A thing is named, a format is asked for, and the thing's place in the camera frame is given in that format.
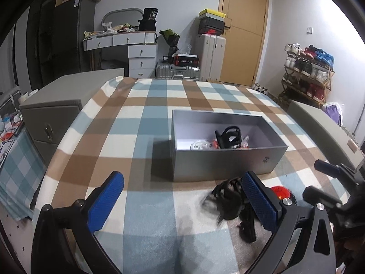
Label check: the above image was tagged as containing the red round flag badge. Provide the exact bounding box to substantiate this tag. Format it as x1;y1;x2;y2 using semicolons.
271;186;291;200

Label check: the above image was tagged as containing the large black hair claw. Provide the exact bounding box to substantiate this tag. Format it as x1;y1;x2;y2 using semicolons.
215;126;242;149

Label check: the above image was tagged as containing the grey right bedside cabinet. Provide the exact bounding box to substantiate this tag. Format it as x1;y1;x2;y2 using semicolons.
287;100;364;171

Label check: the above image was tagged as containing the grey bedside cabinet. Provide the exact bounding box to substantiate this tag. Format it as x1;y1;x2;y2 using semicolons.
20;68;124;165
287;100;364;171

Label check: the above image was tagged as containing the plaid bed blanket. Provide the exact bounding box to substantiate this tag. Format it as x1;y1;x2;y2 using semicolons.
30;77;360;274

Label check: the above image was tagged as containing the grey open cardboard box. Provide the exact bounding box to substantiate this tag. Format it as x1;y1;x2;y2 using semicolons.
171;110;288;182

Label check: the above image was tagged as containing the wooden shoe rack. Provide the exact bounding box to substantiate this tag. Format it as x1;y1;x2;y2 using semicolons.
278;43;335;108

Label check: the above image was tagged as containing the silver aluminium suitcase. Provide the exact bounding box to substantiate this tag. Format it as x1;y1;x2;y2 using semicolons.
155;63;201;81

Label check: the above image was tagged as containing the white dressing desk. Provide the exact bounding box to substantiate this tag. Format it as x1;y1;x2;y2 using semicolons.
83;31;157;79

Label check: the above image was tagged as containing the red black box on suitcase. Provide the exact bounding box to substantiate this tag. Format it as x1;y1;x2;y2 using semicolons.
162;54;199;67

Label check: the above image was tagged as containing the white upright suitcase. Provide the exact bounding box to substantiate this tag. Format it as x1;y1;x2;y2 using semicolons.
194;34;226;82

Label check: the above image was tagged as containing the black refrigerator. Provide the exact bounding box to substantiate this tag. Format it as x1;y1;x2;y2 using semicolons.
38;0;96;85

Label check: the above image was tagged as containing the black shoe box stack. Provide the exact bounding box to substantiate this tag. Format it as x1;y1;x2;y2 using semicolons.
198;17;224;36

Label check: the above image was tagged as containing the wooden door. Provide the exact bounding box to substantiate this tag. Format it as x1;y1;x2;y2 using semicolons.
220;0;269;86

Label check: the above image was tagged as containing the yellow shoe box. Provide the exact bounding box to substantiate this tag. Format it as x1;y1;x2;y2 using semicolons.
199;8;226;21

